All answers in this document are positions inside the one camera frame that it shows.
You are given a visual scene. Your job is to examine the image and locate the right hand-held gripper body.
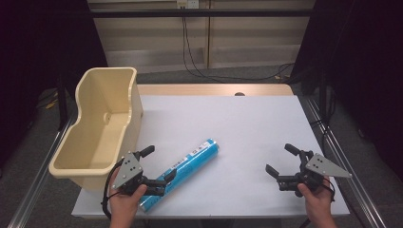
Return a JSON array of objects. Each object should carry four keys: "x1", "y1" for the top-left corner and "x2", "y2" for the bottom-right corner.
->
[{"x1": 293, "y1": 150, "x2": 353, "y2": 198}]

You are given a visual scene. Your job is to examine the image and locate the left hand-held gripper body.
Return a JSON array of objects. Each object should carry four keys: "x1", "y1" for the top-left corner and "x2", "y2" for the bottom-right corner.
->
[{"x1": 111, "y1": 151, "x2": 150, "y2": 197}]

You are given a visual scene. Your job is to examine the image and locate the blue cylindrical roll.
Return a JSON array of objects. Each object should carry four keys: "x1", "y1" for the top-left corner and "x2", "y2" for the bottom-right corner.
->
[{"x1": 138, "y1": 138, "x2": 221, "y2": 214}]

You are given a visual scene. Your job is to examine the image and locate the person's right hand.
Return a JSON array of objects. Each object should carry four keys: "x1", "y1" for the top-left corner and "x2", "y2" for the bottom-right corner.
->
[{"x1": 297, "y1": 177, "x2": 335, "y2": 220}]

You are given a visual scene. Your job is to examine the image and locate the person's left hand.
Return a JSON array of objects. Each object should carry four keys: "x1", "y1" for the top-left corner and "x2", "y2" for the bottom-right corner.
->
[{"x1": 107, "y1": 166, "x2": 148, "y2": 223}]

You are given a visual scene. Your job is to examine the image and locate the beige plastic bin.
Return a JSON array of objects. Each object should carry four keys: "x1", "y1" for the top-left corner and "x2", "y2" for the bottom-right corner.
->
[{"x1": 48, "y1": 66, "x2": 144, "y2": 191}]

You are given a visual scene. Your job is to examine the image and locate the white table mat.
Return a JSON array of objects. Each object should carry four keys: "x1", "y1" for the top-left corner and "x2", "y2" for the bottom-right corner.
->
[{"x1": 71, "y1": 94, "x2": 351, "y2": 219}]

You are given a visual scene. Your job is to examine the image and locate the black curtain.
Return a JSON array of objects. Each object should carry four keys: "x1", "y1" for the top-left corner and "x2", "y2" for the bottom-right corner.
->
[
  {"x1": 0, "y1": 0, "x2": 109, "y2": 170},
  {"x1": 290, "y1": 0, "x2": 403, "y2": 174}
]

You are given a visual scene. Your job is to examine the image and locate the black horizontal bar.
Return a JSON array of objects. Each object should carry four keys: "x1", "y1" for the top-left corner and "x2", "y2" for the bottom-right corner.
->
[{"x1": 89, "y1": 9, "x2": 316, "y2": 19}]

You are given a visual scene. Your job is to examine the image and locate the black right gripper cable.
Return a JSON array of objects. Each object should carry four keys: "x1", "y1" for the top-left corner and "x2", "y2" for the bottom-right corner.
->
[{"x1": 322, "y1": 177, "x2": 336, "y2": 203}]

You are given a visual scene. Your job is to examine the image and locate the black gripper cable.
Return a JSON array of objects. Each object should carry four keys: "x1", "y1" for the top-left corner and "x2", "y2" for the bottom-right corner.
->
[
  {"x1": 101, "y1": 158, "x2": 125, "y2": 221},
  {"x1": 322, "y1": 177, "x2": 336, "y2": 203}
]

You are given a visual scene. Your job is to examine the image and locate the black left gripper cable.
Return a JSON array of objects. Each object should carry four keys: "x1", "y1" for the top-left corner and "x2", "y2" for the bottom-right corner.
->
[{"x1": 101, "y1": 158, "x2": 125, "y2": 221}]

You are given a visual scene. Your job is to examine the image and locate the metal floor rail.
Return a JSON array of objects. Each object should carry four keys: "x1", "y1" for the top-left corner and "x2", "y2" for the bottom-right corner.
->
[
  {"x1": 7, "y1": 116, "x2": 78, "y2": 228},
  {"x1": 303, "y1": 95, "x2": 388, "y2": 228}
]

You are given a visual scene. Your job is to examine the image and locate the black stand post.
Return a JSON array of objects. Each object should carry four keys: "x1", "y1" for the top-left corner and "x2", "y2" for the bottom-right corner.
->
[{"x1": 56, "y1": 74, "x2": 69, "y2": 131}]

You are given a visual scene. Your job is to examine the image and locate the black wall cable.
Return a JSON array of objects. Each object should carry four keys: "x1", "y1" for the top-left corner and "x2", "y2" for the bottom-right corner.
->
[
  {"x1": 183, "y1": 17, "x2": 296, "y2": 80},
  {"x1": 182, "y1": 7, "x2": 296, "y2": 82}
]

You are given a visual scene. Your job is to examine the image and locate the white wall outlet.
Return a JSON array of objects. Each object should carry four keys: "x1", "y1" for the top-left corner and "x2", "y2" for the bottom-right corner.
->
[{"x1": 176, "y1": 0, "x2": 201, "y2": 10}]

